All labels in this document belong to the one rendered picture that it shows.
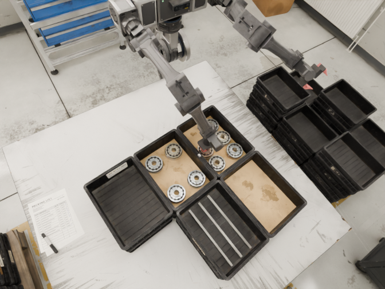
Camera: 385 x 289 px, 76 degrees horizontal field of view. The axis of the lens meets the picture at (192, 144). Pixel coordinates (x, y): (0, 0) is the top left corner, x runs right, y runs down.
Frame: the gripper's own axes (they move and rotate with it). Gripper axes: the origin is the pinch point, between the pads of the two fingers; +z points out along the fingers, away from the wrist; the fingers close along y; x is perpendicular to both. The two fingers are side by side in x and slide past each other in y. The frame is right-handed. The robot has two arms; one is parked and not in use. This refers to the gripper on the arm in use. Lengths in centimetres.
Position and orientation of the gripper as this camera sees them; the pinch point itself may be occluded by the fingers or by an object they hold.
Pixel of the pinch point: (205, 148)
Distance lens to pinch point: 150.1
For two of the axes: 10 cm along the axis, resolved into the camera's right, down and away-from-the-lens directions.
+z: -0.7, 4.5, 8.9
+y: 8.2, -4.8, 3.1
